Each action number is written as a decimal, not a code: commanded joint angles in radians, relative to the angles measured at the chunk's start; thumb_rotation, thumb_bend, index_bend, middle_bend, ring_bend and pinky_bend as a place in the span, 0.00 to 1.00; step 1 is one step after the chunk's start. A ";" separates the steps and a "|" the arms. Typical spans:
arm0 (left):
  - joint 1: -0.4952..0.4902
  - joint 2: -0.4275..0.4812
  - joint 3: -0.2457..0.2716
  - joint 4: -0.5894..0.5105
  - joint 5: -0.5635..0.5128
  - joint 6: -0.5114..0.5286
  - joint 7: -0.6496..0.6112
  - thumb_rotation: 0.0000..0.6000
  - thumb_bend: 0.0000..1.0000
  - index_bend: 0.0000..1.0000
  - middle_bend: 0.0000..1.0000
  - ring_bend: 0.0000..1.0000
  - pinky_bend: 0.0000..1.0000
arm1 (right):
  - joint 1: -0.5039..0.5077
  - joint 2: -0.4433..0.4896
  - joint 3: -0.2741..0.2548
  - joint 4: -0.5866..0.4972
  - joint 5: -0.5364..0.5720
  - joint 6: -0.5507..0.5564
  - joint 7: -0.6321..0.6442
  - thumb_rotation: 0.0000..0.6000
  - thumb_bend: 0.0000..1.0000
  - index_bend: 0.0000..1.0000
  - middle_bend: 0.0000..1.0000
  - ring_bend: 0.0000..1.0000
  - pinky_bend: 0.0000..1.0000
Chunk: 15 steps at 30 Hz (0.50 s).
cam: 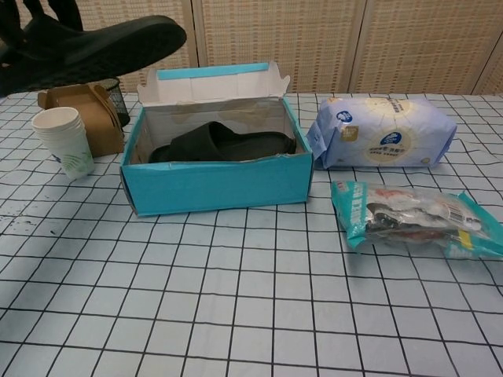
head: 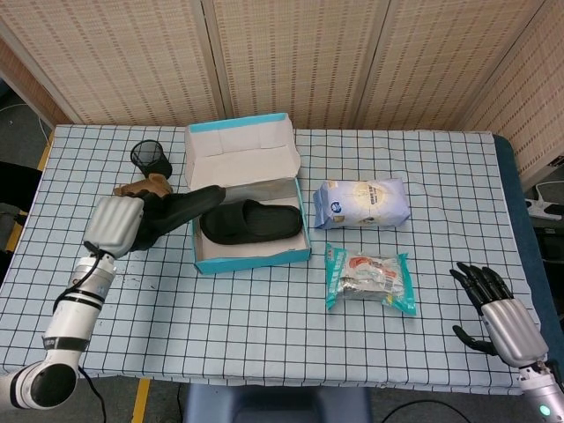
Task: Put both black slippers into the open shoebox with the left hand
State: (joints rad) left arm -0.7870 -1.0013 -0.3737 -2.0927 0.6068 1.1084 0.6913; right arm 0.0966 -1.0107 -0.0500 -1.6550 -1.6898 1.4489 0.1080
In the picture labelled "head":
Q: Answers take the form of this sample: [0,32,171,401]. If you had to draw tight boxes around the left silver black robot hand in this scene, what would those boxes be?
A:
[82,191,177,259]

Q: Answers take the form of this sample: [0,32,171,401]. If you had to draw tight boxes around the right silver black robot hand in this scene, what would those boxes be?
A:
[449,262,550,367]

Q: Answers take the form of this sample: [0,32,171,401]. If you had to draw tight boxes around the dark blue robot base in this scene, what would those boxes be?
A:
[182,383,374,423]

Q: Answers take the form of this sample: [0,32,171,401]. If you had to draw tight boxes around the teal cardboard shoe box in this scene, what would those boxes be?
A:
[183,113,313,275]

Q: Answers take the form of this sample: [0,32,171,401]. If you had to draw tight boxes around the black mesh pen holder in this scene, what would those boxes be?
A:
[130,139,173,181]

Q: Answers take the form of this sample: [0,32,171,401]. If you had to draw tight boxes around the dark chair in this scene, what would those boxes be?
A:
[0,160,43,265]

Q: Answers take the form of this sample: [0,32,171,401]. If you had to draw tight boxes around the dark blue table padding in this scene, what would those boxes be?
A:
[492,134,564,353]

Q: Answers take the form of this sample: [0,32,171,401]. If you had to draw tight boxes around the teal clear snack bag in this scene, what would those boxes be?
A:
[324,242,418,316]

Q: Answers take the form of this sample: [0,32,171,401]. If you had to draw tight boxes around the beige woven folding screen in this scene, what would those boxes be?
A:
[0,0,564,186]

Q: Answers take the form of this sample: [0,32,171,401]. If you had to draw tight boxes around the blue checkered tablecloth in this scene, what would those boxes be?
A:
[0,123,537,396]

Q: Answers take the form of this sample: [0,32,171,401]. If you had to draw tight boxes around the light blue tissue pack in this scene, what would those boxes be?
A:
[312,177,412,231]

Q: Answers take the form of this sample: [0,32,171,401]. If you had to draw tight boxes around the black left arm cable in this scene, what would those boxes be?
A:
[51,244,116,423]

